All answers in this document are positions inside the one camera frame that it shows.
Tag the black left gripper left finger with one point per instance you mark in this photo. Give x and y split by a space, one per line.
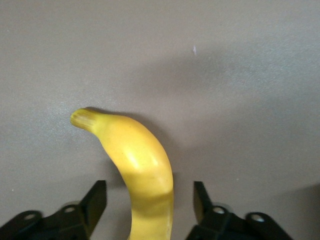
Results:
70 222

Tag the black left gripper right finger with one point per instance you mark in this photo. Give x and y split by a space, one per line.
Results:
220 225

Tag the yellow banana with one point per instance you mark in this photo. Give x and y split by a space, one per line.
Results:
140 162

